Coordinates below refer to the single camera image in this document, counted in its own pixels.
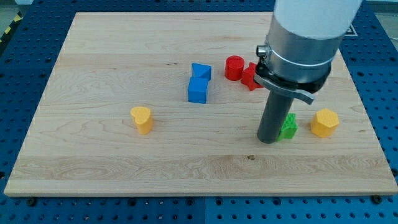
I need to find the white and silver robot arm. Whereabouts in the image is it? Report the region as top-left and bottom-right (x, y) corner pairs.
(253, 0), (362, 144)

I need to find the light wooden board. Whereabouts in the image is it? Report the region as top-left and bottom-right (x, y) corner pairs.
(4, 12), (397, 197)

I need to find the yellow heart block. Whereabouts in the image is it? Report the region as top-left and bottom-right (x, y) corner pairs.
(130, 106), (154, 135)

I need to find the black clamp with silver lever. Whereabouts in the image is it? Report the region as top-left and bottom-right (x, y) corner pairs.
(253, 60), (331, 105)

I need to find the green star block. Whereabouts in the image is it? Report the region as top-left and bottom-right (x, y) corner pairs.
(277, 113), (298, 141)

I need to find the blue triangle block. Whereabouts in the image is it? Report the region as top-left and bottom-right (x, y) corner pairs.
(192, 63), (211, 81)

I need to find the blue cube block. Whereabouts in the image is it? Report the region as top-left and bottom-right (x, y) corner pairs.
(188, 77), (208, 104)

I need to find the red cylinder block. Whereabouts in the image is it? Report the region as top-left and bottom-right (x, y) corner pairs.
(224, 55), (245, 81)

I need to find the yellow hexagon block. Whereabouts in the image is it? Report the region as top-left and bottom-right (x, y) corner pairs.
(310, 108), (340, 138)

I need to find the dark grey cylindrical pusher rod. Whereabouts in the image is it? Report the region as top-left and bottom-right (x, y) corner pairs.
(257, 91), (293, 144)

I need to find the red star block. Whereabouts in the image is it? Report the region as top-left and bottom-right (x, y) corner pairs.
(241, 62), (262, 91)

